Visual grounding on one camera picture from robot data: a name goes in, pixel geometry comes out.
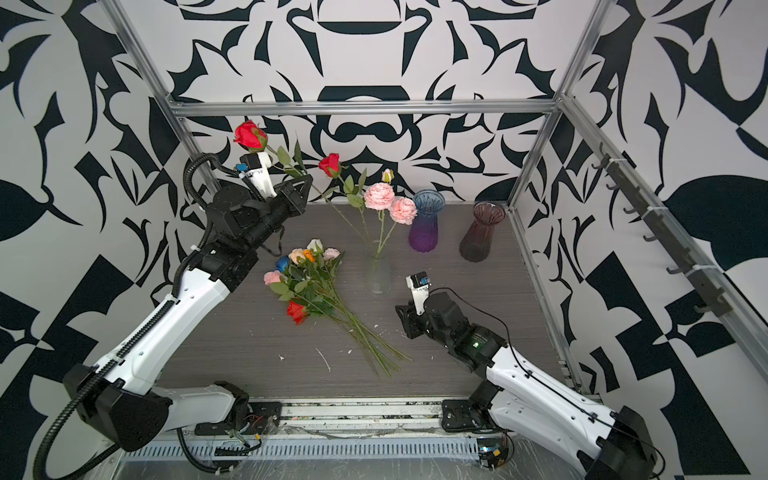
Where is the clear glass vase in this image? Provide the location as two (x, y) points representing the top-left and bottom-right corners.
(365, 252), (391, 295)

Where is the red rose stem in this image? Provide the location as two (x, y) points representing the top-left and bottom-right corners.
(234, 120), (371, 242)

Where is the pink peony flower stem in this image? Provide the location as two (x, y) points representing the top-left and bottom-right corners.
(363, 169), (418, 259)

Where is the purple blue glass vase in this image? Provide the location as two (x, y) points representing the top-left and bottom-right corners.
(408, 189), (445, 253)

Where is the smoky pink glass vase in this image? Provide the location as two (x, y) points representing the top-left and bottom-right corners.
(459, 201), (506, 263)

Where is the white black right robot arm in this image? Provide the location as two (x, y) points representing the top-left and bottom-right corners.
(395, 292), (666, 479)

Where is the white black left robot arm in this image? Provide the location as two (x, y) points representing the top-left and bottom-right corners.
(64, 175), (312, 452)

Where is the mixed artificial flower bouquet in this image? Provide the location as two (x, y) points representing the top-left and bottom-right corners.
(263, 239), (407, 376)

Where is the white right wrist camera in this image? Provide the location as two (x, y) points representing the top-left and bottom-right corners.
(406, 271), (430, 315)

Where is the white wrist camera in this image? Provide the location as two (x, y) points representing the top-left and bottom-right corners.
(406, 271), (430, 315)
(236, 151), (276, 199)

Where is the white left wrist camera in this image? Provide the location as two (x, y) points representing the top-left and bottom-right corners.
(236, 151), (276, 199)

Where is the aluminium front rail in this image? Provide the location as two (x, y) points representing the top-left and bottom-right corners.
(104, 395), (616, 442)

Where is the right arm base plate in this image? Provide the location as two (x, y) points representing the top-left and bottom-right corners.
(440, 399), (518, 434)

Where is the white slotted cable duct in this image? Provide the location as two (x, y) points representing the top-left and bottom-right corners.
(122, 437), (481, 462)

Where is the black corrugated cable hose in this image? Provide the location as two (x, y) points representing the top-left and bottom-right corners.
(32, 152), (241, 480)

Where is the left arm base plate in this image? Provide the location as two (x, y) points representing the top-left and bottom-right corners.
(241, 401), (283, 436)

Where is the black wall hook rack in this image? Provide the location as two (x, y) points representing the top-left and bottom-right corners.
(592, 143), (733, 317)

